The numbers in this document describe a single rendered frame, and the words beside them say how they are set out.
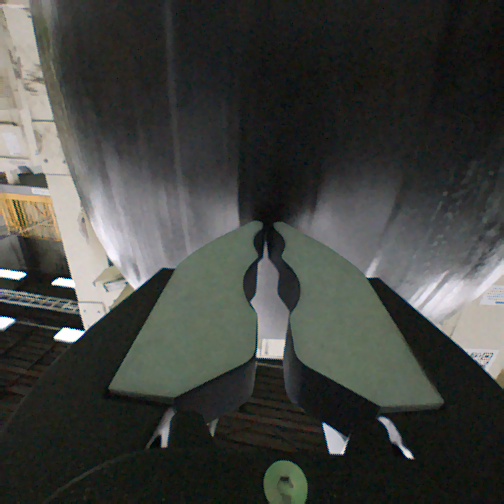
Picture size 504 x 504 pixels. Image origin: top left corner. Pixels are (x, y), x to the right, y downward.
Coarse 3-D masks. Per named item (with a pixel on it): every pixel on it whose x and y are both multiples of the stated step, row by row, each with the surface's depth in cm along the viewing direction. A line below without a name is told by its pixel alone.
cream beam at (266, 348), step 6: (126, 288) 80; (132, 288) 80; (120, 294) 77; (126, 294) 77; (120, 300) 75; (114, 306) 72; (258, 342) 75; (264, 342) 75; (270, 342) 75; (276, 342) 75; (282, 342) 75; (258, 348) 76; (264, 348) 76; (270, 348) 76; (276, 348) 76; (282, 348) 76; (258, 354) 77; (264, 354) 77; (270, 354) 77; (276, 354) 77; (282, 354) 77
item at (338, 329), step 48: (288, 240) 10; (288, 288) 9; (336, 288) 8; (288, 336) 7; (336, 336) 6; (384, 336) 7; (288, 384) 7; (336, 384) 6; (384, 384) 6; (432, 384) 6; (336, 432) 6
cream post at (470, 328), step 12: (480, 300) 37; (468, 312) 38; (480, 312) 38; (492, 312) 38; (444, 324) 39; (456, 324) 39; (468, 324) 39; (480, 324) 39; (492, 324) 39; (456, 336) 40; (468, 336) 40; (480, 336) 40; (492, 336) 40; (468, 348) 41; (480, 348) 41; (492, 348) 41; (492, 372) 43
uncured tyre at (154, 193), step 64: (64, 0) 10; (128, 0) 9; (192, 0) 9; (256, 0) 9; (320, 0) 9; (384, 0) 9; (448, 0) 9; (64, 64) 11; (128, 64) 10; (192, 64) 10; (256, 64) 10; (320, 64) 10; (384, 64) 10; (448, 64) 10; (64, 128) 14; (128, 128) 11; (192, 128) 11; (256, 128) 11; (320, 128) 11; (384, 128) 11; (448, 128) 11; (128, 192) 13; (192, 192) 12; (256, 192) 12; (320, 192) 12; (384, 192) 12; (448, 192) 12; (128, 256) 16; (384, 256) 14; (448, 256) 14
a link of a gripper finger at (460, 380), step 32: (384, 288) 8; (416, 320) 7; (416, 352) 6; (448, 352) 6; (448, 384) 6; (480, 384) 6; (384, 416) 5; (416, 416) 5; (448, 416) 5; (480, 416) 5; (416, 448) 5; (448, 448) 5; (480, 448) 5; (480, 480) 4
